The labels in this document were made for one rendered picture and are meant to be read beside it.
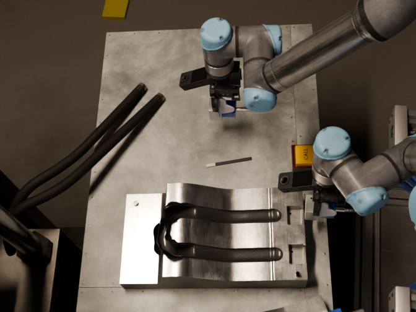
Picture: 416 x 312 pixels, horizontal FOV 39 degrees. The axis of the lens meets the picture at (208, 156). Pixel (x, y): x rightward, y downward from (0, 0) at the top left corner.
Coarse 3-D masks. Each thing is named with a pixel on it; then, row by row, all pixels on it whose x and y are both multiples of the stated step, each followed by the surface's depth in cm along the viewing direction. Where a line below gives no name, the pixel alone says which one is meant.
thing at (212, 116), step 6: (210, 102) 170; (228, 102) 171; (234, 102) 171; (210, 108) 170; (240, 108) 171; (246, 108) 171; (210, 114) 171; (222, 114) 171; (228, 114) 171; (234, 114) 170
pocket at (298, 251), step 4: (288, 248) 160; (292, 248) 160; (296, 248) 159; (300, 248) 159; (304, 248) 158; (288, 252) 159; (292, 252) 160; (296, 252) 159; (300, 252) 159; (304, 252) 158; (292, 256) 159; (296, 256) 158; (300, 256) 158; (304, 256) 157; (292, 260) 158; (296, 260) 158; (300, 260) 158; (304, 260) 157
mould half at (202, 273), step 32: (192, 192) 162; (224, 192) 166; (256, 192) 165; (128, 224) 167; (192, 224) 158; (224, 224) 162; (256, 224) 161; (128, 256) 163; (160, 256) 162; (288, 256) 156; (128, 288) 165
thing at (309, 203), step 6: (306, 198) 156; (312, 198) 156; (306, 204) 155; (312, 204) 155; (330, 204) 156; (306, 210) 154; (312, 210) 154; (336, 210) 156; (342, 210) 155; (348, 210) 155; (354, 210) 155; (306, 216) 156; (312, 216) 156; (330, 216) 155
